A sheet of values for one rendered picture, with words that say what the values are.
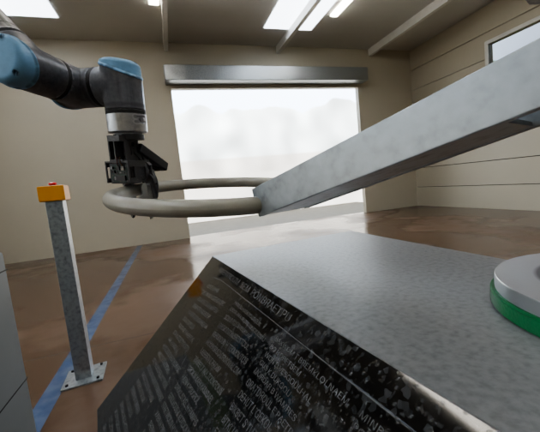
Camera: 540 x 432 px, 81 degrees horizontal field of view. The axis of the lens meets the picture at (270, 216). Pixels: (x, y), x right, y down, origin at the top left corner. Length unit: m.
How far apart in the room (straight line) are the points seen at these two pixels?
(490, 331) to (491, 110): 0.18
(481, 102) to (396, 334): 0.21
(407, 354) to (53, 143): 7.15
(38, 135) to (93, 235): 2.05
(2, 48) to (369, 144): 0.69
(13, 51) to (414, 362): 0.80
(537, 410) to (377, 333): 0.11
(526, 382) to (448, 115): 0.22
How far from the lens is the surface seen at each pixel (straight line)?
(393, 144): 0.36
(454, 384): 0.25
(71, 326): 2.10
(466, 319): 0.33
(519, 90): 0.33
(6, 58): 0.82
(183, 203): 0.52
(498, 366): 0.27
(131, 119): 0.83
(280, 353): 0.34
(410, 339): 0.29
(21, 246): 7.45
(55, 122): 7.30
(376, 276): 0.44
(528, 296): 0.32
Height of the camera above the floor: 0.98
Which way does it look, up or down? 6 degrees down
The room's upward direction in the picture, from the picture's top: 6 degrees counter-clockwise
